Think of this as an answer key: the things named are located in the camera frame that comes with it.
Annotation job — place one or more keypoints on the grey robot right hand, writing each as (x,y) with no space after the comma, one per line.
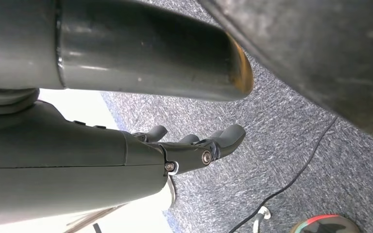
(77,167)

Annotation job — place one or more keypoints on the thin black strut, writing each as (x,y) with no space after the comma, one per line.
(97,228)

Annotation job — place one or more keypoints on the chrome chair base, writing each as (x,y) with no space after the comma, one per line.
(263,213)

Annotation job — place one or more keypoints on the dark shoe red green trim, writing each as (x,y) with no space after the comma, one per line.
(325,225)

